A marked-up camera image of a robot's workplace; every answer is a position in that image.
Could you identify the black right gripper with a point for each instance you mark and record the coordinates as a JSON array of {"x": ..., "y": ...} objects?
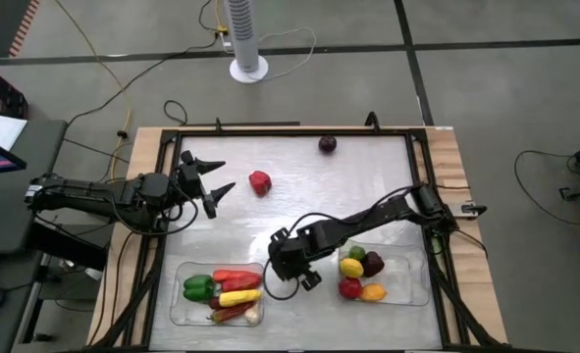
[{"x": 292, "y": 255}]

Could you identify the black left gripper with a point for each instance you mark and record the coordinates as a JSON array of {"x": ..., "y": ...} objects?
[{"x": 189, "y": 184}]

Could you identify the yellow lemon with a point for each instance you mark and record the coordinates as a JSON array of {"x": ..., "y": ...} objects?
[{"x": 351, "y": 267}]

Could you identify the red bell pepper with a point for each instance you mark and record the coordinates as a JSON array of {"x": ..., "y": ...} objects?
[{"x": 260, "y": 183}]

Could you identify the green lime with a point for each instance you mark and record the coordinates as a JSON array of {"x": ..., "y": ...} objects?
[{"x": 356, "y": 253}]

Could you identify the dark purple plum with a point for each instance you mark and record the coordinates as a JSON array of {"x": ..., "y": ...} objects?
[{"x": 372, "y": 264}]

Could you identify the white garlic bulb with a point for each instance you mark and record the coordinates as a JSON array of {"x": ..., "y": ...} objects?
[{"x": 252, "y": 315}]

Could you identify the long red pepper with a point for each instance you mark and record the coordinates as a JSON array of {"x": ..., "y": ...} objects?
[{"x": 243, "y": 283}]

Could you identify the yellow corn cob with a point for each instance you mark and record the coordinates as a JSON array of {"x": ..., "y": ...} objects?
[{"x": 239, "y": 297}]

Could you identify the green bell pepper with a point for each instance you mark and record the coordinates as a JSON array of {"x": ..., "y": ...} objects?
[{"x": 198, "y": 287}]

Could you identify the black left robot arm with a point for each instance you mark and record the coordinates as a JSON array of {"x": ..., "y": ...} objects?
[{"x": 83, "y": 196}]

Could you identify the orange mango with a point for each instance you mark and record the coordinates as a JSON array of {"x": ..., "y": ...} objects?
[{"x": 373, "y": 292}]

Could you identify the wooden table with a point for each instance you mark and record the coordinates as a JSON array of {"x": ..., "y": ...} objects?
[{"x": 142, "y": 152}]

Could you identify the clear plastic bin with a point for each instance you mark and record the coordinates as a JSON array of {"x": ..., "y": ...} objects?
[
  {"x": 186, "y": 316},
  {"x": 402, "y": 279}
]

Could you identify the purple onion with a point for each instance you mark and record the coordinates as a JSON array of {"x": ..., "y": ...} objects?
[{"x": 327, "y": 143}]

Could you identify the white tower fan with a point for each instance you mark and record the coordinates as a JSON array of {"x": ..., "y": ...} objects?
[{"x": 244, "y": 44}]

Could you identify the dark grey desk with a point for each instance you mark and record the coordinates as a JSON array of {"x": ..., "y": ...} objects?
[{"x": 19, "y": 220}]

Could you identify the white paper sheet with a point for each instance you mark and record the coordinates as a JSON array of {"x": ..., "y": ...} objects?
[{"x": 0, "y": 127}]

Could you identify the black mat orange edge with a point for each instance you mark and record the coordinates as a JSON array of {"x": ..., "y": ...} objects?
[{"x": 0, "y": 24}]

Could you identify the black aluminium table frame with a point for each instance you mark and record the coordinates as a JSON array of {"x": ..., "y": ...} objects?
[{"x": 169, "y": 152}]

